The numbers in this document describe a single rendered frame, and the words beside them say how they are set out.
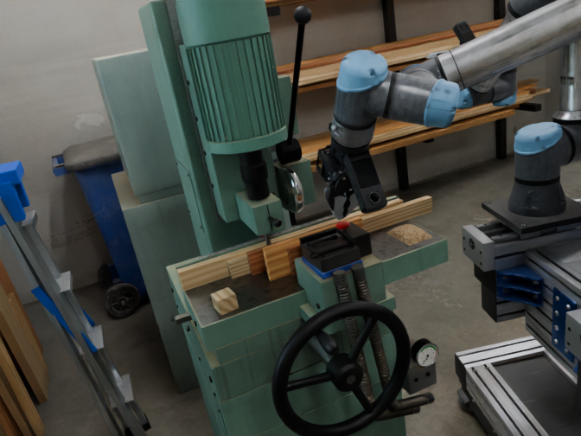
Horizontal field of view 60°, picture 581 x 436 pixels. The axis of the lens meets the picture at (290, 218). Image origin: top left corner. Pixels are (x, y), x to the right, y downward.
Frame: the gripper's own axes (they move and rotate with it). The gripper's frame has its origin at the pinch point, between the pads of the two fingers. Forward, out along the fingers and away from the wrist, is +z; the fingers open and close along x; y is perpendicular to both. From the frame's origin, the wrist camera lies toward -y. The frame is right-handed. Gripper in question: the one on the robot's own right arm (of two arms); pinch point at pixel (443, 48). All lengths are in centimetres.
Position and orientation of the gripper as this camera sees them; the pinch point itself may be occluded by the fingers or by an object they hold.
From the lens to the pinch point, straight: 201.9
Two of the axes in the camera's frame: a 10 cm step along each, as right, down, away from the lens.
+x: 8.8, -4.0, 2.4
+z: -3.7, -2.9, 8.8
